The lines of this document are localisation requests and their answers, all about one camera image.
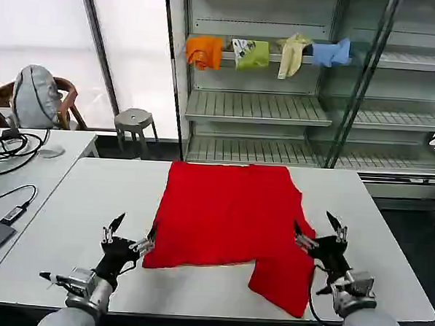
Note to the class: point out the dark window frame post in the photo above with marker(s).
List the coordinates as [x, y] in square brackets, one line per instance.
[99, 43]

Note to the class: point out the brown wooden chair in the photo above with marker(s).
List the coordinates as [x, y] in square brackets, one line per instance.
[69, 100]

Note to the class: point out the grey backpack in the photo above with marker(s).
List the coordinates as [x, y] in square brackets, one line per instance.
[35, 95]

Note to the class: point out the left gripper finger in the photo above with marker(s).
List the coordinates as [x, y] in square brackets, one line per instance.
[144, 245]
[108, 234]

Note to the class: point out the red shirt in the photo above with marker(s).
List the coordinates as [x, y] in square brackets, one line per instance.
[229, 218]

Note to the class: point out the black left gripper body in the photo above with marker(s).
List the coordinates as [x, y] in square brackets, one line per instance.
[118, 254]

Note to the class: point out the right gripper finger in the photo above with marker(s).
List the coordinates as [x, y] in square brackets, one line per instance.
[304, 241]
[341, 235]

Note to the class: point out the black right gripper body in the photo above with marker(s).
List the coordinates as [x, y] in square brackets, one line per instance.
[331, 254]

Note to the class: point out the grey plastic stool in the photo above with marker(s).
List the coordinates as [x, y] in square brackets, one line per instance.
[134, 120]

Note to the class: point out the empty grey shelf rack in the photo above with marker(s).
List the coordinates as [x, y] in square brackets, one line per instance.
[402, 118]

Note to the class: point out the grey shelf rack with clothes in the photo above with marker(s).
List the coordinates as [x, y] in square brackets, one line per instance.
[256, 110]

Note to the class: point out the pale grey computer mouse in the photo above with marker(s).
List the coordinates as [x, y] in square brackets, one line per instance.
[52, 151]

